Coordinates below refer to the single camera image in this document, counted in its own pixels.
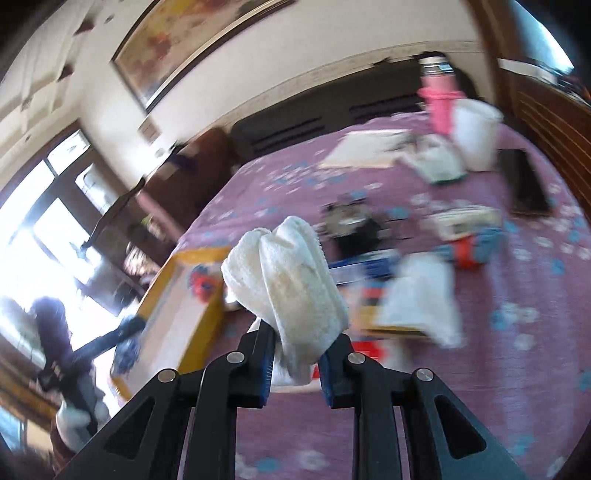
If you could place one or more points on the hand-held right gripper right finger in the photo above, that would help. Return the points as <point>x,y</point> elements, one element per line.
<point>327,383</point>

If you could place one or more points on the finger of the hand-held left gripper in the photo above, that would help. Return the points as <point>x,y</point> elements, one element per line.
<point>122,330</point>

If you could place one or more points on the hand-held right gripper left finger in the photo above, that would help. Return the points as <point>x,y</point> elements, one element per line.
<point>264,369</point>

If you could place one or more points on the blue fluffy cloth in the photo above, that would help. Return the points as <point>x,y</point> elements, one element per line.
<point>127,357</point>

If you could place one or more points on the yellow cardboard box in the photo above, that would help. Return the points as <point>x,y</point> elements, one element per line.
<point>203,327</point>

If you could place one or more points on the white towel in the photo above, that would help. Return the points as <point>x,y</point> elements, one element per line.
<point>286,286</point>

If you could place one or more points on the red and blue knitted item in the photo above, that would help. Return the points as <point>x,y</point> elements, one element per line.
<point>203,282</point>
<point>475,251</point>

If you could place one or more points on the bright balcony window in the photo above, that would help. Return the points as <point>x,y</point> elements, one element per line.
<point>41,244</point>

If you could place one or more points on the blue tissue pack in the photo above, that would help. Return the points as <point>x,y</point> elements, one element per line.
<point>369,267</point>

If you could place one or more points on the white cloth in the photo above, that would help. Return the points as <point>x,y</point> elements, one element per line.
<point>422,300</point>

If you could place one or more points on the black round container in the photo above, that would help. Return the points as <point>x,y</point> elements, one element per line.
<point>353,230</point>

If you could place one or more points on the purple floral sheet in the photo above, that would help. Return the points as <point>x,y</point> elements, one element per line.
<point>508,369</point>

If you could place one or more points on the white flat box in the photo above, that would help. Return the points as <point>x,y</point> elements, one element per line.
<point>461,221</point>

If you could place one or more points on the stack of white papers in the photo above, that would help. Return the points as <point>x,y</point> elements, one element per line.
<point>364,147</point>

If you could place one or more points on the white and teal packet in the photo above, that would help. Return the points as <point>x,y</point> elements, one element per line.
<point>438,164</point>

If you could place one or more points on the dark headboard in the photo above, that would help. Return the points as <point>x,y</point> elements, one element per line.
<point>323,106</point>

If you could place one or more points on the black phone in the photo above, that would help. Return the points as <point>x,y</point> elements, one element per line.
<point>526,182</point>

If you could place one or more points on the white cup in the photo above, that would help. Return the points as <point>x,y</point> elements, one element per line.
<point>478,134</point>

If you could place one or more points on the pink bottle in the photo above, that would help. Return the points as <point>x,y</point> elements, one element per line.
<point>438,97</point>

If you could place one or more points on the glass window pane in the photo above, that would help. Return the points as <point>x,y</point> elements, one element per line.
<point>540,37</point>

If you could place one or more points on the framed wall painting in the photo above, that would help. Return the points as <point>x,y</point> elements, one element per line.
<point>184,41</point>

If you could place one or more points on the wooden frame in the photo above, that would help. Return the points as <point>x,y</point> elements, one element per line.
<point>549,120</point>

